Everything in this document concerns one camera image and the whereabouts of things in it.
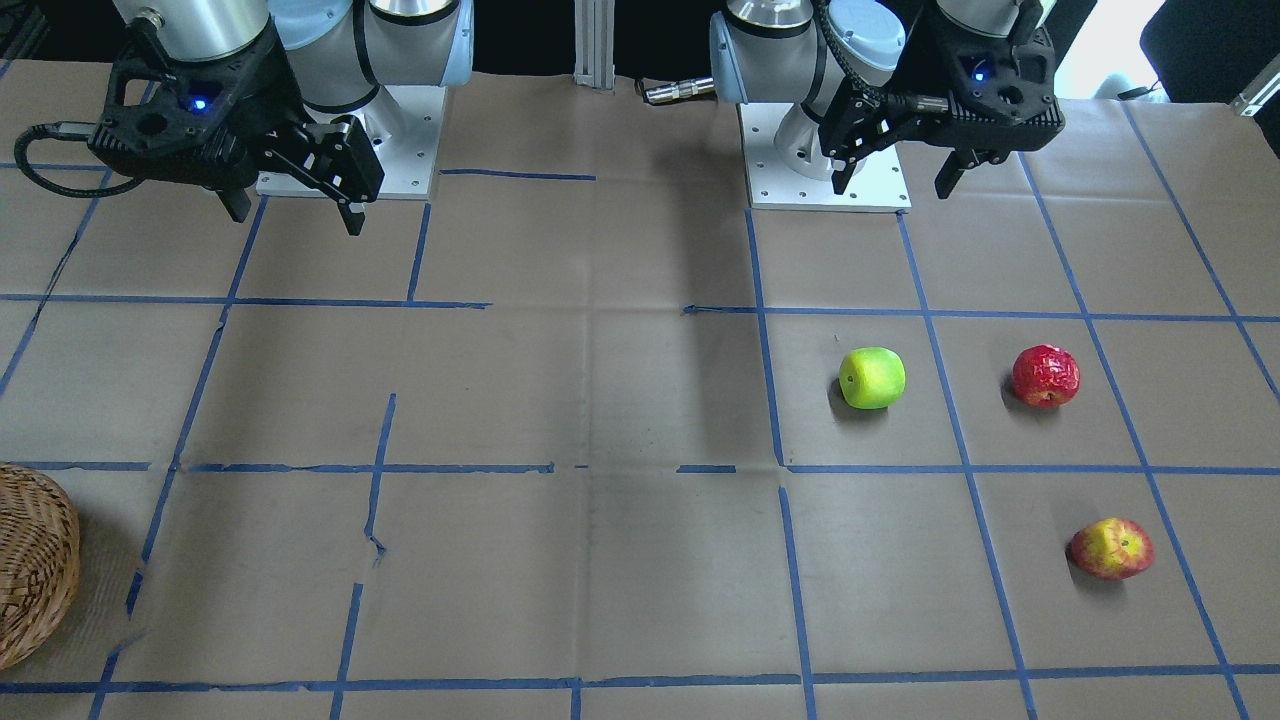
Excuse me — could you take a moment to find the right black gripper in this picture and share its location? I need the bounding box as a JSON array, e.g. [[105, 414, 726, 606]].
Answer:
[[88, 18, 385, 237]]

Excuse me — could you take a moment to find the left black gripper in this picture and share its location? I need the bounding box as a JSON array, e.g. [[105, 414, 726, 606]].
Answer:
[[819, 5, 1064, 199]]

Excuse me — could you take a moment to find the green apple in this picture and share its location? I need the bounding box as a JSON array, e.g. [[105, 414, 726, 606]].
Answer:
[[838, 346, 908, 410]]

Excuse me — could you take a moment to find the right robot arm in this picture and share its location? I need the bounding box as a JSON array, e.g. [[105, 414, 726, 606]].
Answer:
[[86, 1, 475, 236]]

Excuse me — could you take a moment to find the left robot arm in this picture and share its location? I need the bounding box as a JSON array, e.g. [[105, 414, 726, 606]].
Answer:
[[710, 1, 1066, 199]]

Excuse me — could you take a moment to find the wicker basket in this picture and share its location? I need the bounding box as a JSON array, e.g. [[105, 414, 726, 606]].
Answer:
[[1, 462, 81, 669]]

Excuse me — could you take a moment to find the red yellow apple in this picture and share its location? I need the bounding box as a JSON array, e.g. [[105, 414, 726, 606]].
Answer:
[[1066, 518, 1156, 582]]

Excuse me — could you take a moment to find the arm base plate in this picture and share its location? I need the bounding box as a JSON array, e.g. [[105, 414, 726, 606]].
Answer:
[[737, 102, 913, 213], [256, 86, 447, 201]]

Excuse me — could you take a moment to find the aluminium frame post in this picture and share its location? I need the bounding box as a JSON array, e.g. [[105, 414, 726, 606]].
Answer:
[[572, 0, 616, 94]]

